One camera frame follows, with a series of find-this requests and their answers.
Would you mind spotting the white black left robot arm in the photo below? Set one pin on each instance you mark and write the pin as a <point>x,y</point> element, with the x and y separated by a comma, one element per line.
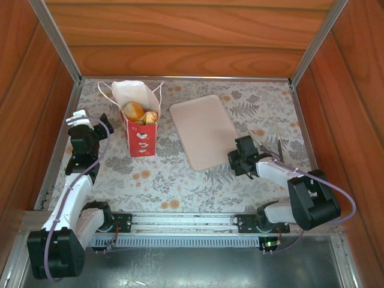
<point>75,195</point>

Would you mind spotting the pink plastic tray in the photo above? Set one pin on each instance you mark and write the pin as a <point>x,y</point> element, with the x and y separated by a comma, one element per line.
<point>201,132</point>

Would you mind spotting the grey metal sheet panel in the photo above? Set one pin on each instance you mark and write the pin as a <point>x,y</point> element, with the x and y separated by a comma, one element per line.
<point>195,267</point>

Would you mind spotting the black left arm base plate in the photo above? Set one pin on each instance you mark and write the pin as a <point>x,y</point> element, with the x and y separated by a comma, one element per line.
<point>123,222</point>

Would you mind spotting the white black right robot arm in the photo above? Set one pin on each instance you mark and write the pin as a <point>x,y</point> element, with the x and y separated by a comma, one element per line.
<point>276,174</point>

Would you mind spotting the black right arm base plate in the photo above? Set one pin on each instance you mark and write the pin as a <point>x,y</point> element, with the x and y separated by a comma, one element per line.
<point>249,223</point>

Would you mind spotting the round fake bread bun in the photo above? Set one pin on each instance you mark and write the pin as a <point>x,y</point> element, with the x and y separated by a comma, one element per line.
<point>133,110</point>

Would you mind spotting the fake croissant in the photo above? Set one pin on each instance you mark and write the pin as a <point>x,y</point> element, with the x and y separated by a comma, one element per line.
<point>150,117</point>

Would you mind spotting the aluminium frame post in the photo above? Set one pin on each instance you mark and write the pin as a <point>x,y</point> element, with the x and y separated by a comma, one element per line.
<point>318,39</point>
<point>57,39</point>

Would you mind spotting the small circuit board green light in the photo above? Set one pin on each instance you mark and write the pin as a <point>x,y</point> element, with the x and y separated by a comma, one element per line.
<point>271,244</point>

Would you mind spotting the red white printed paper bag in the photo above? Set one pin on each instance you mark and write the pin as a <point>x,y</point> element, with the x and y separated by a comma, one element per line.
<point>141,141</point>

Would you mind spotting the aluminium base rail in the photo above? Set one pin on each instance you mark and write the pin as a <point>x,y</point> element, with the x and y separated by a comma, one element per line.
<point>183,223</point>

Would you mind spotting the aluminium frame bar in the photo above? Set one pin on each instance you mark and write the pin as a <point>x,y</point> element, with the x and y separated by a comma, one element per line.
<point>210,78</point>

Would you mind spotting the floral tablecloth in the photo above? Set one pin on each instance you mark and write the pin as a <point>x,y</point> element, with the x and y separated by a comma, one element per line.
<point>180,186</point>

